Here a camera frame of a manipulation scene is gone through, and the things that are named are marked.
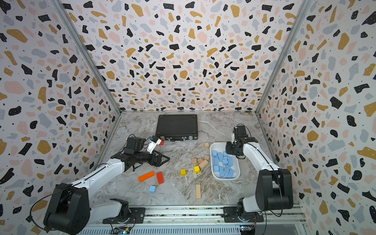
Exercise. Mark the lone blue cube front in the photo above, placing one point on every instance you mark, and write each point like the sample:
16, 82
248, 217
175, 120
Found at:
152, 189

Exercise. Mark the orange long block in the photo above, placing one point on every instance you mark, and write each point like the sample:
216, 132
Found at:
146, 176

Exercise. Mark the yellow cube right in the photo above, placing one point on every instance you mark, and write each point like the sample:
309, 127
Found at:
196, 169

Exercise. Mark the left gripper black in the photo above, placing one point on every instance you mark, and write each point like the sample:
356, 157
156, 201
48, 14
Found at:
157, 163

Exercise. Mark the aluminium front rail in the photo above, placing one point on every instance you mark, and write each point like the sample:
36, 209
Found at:
201, 220

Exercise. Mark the wood block cluster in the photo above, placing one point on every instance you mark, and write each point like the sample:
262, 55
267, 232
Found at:
201, 162

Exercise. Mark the long natural wood block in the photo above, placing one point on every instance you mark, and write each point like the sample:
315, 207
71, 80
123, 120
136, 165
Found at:
198, 191

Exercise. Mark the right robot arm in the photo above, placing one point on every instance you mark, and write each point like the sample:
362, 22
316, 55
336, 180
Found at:
274, 186

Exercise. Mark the white plastic tray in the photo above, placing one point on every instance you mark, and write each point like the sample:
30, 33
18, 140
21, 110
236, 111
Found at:
224, 166

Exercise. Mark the black hard case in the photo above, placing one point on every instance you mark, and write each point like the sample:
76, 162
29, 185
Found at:
177, 128

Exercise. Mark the blue cube cluster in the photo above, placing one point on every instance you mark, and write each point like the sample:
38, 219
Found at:
225, 161

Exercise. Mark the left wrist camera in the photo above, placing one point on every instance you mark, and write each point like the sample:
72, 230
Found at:
154, 141

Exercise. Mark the yellow cube left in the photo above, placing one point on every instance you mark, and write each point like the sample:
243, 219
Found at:
183, 172

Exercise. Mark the yellow cube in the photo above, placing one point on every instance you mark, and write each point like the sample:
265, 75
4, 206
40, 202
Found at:
183, 172
196, 169

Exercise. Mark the red upright block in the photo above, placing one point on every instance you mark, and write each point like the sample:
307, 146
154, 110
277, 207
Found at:
160, 178

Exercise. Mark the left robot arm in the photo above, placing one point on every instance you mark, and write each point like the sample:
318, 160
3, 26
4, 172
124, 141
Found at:
69, 209

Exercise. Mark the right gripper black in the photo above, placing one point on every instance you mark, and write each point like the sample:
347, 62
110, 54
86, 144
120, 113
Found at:
227, 149

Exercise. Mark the blue block top cluster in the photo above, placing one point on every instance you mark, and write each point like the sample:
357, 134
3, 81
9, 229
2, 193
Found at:
221, 172

